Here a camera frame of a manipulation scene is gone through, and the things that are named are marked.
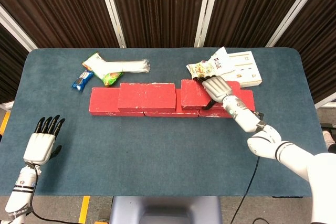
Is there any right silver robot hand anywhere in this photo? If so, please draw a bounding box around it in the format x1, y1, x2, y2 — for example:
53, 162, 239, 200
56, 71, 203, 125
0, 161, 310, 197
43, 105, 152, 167
193, 76, 234, 111

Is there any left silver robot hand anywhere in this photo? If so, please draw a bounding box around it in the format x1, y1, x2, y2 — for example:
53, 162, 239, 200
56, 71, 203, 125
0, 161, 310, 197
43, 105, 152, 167
23, 114, 66, 166

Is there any red foam brick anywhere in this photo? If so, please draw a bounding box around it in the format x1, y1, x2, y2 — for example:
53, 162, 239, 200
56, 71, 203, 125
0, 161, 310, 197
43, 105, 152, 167
88, 87, 144, 117
180, 79, 242, 110
143, 89, 200, 119
198, 89, 256, 119
117, 82, 177, 113

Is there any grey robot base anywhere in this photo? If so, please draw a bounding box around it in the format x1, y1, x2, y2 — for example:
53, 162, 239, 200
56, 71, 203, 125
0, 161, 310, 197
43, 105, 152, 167
109, 196, 224, 224

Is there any white nut snack bag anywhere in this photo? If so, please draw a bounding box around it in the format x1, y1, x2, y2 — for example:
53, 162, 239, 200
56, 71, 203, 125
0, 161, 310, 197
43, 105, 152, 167
185, 46, 237, 80

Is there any white flat cardboard box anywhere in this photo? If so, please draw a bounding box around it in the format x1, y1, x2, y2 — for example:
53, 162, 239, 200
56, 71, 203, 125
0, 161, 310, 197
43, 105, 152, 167
223, 50, 263, 88

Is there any yellow floor tape strip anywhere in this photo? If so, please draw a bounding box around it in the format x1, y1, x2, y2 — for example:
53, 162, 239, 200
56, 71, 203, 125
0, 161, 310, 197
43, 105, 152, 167
0, 110, 11, 134
78, 195, 91, 224

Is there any blue cookie packet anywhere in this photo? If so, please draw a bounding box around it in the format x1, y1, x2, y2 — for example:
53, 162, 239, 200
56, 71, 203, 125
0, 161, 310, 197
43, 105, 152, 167
71, 70, 95, 91

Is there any blue felt table cover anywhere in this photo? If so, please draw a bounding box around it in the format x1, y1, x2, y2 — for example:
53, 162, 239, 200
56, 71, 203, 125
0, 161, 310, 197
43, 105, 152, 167
0, 47, 326, 197

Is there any brown pleated screen panel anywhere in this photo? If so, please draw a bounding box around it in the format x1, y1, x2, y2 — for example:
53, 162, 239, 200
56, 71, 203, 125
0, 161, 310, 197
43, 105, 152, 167
0, 0, 127, 51
265, 0, 336, 109
106, 0, 214, 49
194, 0, 324, 49
0, 6, 37, 111

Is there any green snack packet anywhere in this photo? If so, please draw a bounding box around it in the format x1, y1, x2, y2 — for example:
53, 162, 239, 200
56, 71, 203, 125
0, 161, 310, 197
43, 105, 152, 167
101, 71, 124, 88

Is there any green orange snack bag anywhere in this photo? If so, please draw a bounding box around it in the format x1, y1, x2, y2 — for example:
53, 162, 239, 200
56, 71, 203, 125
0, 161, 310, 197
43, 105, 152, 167
81, 52, 106, 78

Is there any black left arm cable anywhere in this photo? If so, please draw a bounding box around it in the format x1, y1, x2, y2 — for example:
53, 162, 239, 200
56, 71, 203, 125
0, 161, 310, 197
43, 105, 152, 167
26, 163, 71, 224

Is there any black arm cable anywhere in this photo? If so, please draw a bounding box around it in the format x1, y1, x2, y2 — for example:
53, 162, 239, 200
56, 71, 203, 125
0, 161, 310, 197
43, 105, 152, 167
26, 163, 71, 224
230, 111, 271, 224

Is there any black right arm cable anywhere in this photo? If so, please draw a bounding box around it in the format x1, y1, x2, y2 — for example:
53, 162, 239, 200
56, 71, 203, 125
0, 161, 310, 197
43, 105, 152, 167
230, 111, 271, 224

